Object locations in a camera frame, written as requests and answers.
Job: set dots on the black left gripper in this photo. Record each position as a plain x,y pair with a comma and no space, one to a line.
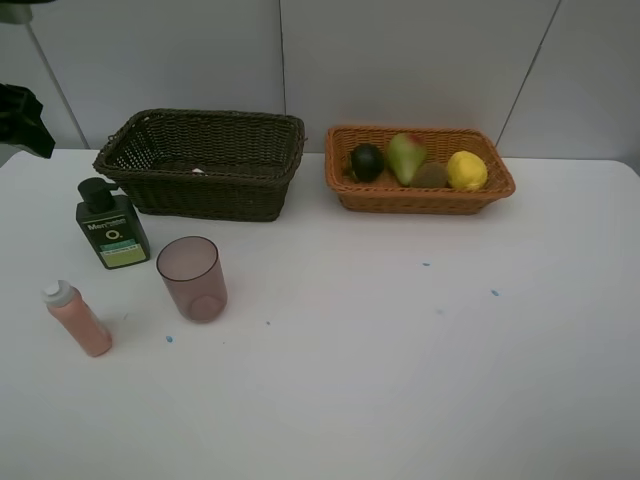
21,123

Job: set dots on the dark green pump bottle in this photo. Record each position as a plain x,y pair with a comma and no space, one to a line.
111,225

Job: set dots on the pink bottle white cap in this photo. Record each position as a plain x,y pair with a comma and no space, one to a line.
65,303

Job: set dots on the translucent pink plastic cup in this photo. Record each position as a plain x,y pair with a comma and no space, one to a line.
190,268

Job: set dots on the dark green mangosteen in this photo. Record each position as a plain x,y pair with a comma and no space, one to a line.
365,163

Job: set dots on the green pear red blush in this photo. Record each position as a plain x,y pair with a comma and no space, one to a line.
406,153

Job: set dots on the brown kiwi fruit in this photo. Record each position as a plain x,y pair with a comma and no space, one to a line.
430,175

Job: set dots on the yellow lemon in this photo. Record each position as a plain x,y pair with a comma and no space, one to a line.
466,171

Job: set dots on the dark brown wicker basket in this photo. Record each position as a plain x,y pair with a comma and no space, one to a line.
215,165

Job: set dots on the orange wicker basket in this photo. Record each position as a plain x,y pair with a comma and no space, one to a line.
386,195

